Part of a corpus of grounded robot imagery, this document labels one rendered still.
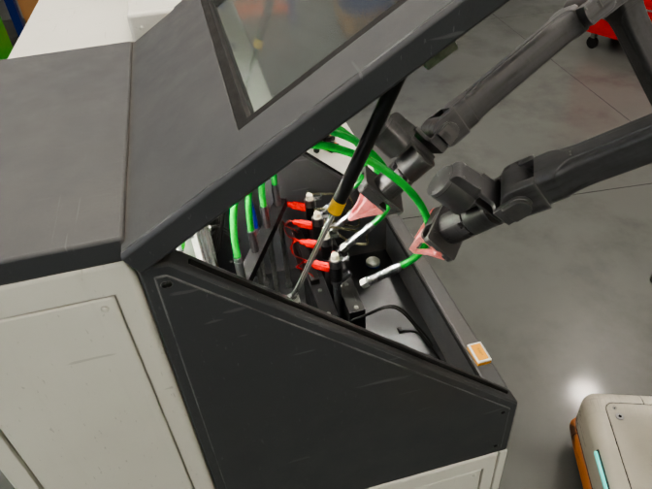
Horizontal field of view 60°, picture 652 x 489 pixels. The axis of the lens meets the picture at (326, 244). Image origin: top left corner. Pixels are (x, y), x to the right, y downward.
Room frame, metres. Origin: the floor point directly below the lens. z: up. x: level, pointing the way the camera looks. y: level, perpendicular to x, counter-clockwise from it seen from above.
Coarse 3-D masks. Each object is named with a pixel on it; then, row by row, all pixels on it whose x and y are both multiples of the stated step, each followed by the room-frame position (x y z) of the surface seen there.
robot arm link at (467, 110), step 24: (600, 0) 1.07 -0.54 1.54; (552, 24) 1.06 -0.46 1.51; (576, 24) 1.06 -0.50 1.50; (528, 48) 1.03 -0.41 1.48; (552, 48) 1.04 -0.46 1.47; (504, 72) 1.00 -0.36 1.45; (528, 72) 1.01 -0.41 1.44; (480, 96) 0.97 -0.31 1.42; (504, 96) 0.98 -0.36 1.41; (432, 120) 0.96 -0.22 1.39; (456, 120) 0.94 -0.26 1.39
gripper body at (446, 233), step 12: (444, 216) 0.77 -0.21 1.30; (456, 216) 0.75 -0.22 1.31; (432, 228) 0.76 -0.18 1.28; (444, 228) 0.76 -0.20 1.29; (456, 228) 0.74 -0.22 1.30; (432, 240) 0.74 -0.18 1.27; (444, 240) 0.75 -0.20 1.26; (456, 240) 0.74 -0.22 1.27; (444, 252) 0.73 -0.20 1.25; (456, 252) 0.74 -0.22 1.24
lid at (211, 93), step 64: (192, 0) 1.18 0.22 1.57; (256, 0) 1.00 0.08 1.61; (320, 0) 0.83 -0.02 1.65; (384, 0) 0.71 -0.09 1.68; (448, 0) 0.58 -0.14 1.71; (192, 64) 0.87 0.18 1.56; (256, 64) 0.77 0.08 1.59; (320, 64) 0.62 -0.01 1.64; (384, 64) 0.56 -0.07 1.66; (192, 128) 0.67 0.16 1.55; (256, 128) 0.57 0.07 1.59; (320, 128) 0.54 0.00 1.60; (128, 192) 0.62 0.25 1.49; (192, 192) 0.53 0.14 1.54; (128, 256) 0.50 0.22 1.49
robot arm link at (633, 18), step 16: (576, 0) 1.11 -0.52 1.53; (624, 0) 1.09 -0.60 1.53; (640, 0) 1.11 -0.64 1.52; (608, 16) 1.13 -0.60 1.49; (624, 16) 1.10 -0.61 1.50; (640, 16) 1.10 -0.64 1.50; (624, 32) 1.10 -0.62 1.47; (640, 32) 1.09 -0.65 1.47; (624, 48) 1.11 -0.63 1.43; (640, 48) 1.08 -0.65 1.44; (640, 64) 1.08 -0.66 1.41; (640, 80) 1.08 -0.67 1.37
